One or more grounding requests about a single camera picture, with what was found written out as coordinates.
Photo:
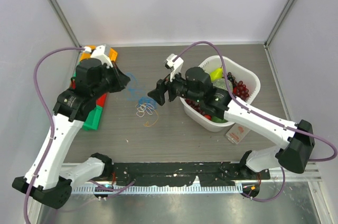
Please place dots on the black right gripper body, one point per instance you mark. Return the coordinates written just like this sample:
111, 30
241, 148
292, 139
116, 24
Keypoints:
179, 87

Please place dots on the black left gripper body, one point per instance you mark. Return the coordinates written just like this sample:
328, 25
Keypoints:
99, 89

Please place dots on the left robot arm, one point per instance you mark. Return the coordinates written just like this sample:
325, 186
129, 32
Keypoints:
45, 182

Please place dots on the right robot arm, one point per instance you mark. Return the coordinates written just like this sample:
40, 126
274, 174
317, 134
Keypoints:
293, 142

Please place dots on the dark purple grape bunch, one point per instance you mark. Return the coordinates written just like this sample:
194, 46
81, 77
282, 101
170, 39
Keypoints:
196, 106

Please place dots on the red storage bin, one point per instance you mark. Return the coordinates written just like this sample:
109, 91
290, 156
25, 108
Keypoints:
99, 102

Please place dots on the yellow green pear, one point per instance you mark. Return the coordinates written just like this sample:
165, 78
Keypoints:
216, 74

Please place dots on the orange storage bin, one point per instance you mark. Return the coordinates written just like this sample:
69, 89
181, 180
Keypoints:
113, 54

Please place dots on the green netted melon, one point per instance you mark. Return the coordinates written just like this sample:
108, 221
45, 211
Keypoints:
222, 83

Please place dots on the white plastic fruit basket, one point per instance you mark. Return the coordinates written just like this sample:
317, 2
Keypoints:
241, 74

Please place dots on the black grape bunch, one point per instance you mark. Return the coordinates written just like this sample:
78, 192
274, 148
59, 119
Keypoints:
231, 78

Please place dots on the green lime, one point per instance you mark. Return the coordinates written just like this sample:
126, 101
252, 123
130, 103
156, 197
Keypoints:
218, 120

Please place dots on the red grape bunch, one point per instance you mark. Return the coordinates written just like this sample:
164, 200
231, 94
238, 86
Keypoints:
240, 90

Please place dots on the lower green storage bin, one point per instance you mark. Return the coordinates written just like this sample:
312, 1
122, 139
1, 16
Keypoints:
93, 119

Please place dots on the transparent plastic card packet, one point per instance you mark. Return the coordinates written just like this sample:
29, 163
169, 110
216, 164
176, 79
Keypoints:
237, 133

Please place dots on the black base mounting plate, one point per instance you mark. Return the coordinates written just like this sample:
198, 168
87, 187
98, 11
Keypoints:
179, 174

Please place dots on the white slotted cable duct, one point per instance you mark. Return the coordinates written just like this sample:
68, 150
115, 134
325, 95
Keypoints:
195, 188

